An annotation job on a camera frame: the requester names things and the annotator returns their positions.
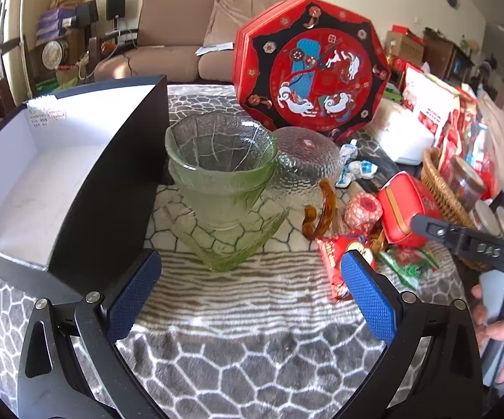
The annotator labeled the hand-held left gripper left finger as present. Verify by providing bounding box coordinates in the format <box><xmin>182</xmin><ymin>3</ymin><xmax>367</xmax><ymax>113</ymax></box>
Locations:
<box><xmin>16</xmin><ymin>248</ymin><xmax>170</xmax><ymax>419</ymax></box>

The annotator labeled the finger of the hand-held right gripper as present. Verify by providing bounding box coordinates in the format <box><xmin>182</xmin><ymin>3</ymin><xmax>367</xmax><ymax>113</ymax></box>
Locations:
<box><xmin>410</xmin><ymin>213</ymin><xmax>504</xmax><ymax>269</ymax></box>

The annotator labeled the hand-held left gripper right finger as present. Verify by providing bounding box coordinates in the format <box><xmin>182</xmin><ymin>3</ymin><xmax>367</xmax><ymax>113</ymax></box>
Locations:
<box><xmin>328</xmin><ymin>250</ymin><xmax>485</xmax><ymax>419</ymax></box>

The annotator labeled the red snack packet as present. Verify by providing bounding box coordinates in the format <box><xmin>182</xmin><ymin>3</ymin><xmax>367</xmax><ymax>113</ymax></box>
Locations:
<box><xmin>315</xmin><ymin>235</ymin><xmax>377</xmax><ymax>302</ymax></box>

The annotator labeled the green seaweed snack packet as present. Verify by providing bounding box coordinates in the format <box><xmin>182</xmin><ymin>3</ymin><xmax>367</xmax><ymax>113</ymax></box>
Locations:
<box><xmin>376</xmin><ymin>247</ymin><xmax>441</xmax><ymax>291</ymax></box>

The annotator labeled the red tin box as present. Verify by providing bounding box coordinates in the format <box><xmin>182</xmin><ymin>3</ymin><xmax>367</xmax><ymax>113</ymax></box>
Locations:
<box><xmin>376</xmin><ymin>171</ymin><xmax>442</xmax><ymax>247</ymax></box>

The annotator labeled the red patterned round packet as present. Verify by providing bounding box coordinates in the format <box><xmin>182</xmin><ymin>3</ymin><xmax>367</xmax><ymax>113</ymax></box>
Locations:
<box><xmin>343</xmin><ymin>193</ymin><xmax>384</xmax><ymax>237</ymax></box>

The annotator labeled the amber hair clip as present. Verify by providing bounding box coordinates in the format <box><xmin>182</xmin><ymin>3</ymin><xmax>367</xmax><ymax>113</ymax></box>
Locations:
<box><xmin>302</xmin><ymin>178</ymin><xmax>339</xmax><ymax>242</ymax></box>

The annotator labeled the black box white interior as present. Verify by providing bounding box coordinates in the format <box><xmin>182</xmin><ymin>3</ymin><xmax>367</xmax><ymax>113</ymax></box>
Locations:
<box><xmin>0</xmin><ymin>75</ymin><xmax>170</xmax><ymax>291</ymax></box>

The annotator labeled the green glass leaf bowl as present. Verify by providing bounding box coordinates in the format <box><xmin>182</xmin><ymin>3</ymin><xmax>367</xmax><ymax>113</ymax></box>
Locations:
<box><xmin>165</xmin><ymin>112</ymin><xmax>277</xmax><ymax>233</ymax></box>

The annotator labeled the clear textured glass bowl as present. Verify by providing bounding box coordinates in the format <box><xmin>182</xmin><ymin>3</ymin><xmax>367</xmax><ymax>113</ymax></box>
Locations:
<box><xmin>261</xmin><ymin>126</ymin><xmax>344</xmax><ymax>210</ymax></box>

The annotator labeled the white lid clear jar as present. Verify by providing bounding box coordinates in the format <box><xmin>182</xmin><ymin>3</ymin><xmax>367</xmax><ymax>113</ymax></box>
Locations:
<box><xmin>470</xmin><ymin>200</ymin><xmax>503</xmax><ymax>234</ymax></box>

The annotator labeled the brown lid clear jar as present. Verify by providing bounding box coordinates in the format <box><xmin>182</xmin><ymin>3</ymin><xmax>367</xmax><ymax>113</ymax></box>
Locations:
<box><xmin>448</xmin><ymin>155</ymin><xmax>488</xmax><ymax>210</ymax></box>

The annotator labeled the wicker basket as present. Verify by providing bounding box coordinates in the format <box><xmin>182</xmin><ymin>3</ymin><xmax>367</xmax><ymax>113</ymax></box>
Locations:
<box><xmin>421</xmin><ymin>146</ymin><xmax>504</xmax><ymax>271</ymax></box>

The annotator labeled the pile of red bags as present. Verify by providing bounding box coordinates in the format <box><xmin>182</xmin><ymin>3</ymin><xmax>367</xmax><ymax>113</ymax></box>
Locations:
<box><xmin>437</xmin><ymin>85</ymin><xmax>504</xmax><ymax>199</ymax></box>

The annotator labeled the green glass leaf plate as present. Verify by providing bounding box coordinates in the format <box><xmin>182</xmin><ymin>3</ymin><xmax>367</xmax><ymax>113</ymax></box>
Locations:
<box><xmin>165</xmin><ymin>207</ymin><xmax>290</xmax><ymax>272</ymax></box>

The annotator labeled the white tissue box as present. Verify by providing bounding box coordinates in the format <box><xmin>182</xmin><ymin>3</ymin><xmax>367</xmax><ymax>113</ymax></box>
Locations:
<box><xmin>372</xmin><ymin>98</ymin><xmax>436</xmax><ymax>164</ymax></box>

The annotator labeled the grey patterned blanket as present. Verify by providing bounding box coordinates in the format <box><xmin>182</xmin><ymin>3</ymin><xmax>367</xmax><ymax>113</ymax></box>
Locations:
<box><xmin>0</xmin><ymin>83</ymin><xmax>475</xmax><ymax>419</ymax></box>

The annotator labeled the red white snack bag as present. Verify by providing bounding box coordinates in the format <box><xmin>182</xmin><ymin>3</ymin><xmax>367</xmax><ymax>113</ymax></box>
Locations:
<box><xmin>402</xmin><ymin>63</ymin><xmax>461</xmax><ymax>149</ymax></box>

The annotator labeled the dark wooden cabinet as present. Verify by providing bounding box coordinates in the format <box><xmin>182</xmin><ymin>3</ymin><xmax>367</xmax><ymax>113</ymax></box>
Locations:
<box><xmin>424</xmin><ymin>35</ymin><xmax>473</xmax><ymax>81</ymax></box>

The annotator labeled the cardboard box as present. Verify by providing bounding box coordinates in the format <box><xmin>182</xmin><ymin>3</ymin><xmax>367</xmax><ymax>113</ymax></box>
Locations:
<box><xmin>385</xmin><ymin>30</ymin><xmax>425</xmax><ymax>68</ymax></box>

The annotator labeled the red octagonal gift box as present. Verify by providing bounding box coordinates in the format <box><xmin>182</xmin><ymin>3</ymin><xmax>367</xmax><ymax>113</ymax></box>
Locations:
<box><xmin>232</xmin><ymin>0</ymin><xmax>391</xmax><ymax>142</ymax></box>

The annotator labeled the beige sofa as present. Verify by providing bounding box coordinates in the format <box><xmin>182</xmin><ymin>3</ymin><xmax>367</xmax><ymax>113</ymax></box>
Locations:
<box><xmin>94</xmin><ymin>0</ymin><xmax>288</xmax><ymax>83</ymax></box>

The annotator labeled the round patterned tin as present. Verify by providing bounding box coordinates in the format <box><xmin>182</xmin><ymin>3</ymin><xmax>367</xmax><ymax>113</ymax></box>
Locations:
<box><xmin>42</xmin><ymin>39</ymin><xmax>69</xmax><ymax>71</ymax></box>

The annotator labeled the white paper sheet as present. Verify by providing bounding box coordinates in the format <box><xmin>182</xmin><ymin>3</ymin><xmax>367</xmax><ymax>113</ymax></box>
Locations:
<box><xmin>195</xmin><ymin>41</ymin><xmax>234</xmax><ymax>56</ymax></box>

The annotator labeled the stack of purple boxes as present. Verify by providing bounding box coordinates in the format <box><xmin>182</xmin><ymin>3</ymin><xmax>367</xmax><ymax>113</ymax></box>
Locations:
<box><xmin>36</xmin><ymin>6</ymin><xmax>78</xmax><ymax>46</ymax></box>

